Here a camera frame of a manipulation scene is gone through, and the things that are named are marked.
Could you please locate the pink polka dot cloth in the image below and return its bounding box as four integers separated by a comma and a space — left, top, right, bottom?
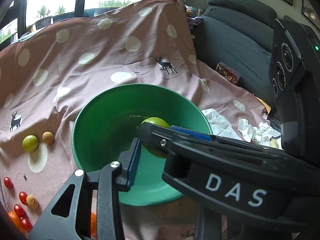
0, 0, 273, 240

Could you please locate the large orange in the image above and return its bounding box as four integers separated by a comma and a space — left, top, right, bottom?
8, 211, 25, 233

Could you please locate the dark grey sofa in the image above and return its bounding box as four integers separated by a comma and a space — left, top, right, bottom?
193, 0, 280, 120

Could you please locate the snack packet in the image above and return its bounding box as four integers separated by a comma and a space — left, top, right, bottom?
215, 62, 241, 85

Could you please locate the small orange right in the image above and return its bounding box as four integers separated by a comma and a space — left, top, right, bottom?
91, 212, 97, 238

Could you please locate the green lime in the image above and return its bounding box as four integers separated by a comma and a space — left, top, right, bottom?
142, 117, 170, 159
22, 135, 39, 153

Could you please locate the crumpled white tissue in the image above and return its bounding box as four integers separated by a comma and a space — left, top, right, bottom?
202, 108, 282, 150

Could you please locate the green plastic bowl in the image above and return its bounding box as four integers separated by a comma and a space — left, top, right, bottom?
72, 83, 212, 206

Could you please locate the red tomato beside orange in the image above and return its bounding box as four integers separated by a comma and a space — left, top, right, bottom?
14, 204, 26, 218

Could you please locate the brown longan far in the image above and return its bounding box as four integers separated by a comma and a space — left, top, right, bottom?
42, 131, 54, 145

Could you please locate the red tomato near front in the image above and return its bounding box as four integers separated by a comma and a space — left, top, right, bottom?
21, 217, 33, 232

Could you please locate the window frame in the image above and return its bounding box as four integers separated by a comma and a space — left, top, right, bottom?
1, 0, 136, 49

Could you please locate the brown longan near tomato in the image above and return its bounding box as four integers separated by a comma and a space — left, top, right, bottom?
26, 194, 39, 209

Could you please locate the red tomato far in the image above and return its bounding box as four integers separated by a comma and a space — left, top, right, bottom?
3, 177, 14, 190

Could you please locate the red tomato centre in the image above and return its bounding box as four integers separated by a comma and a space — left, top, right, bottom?
18, 191, 28, 206

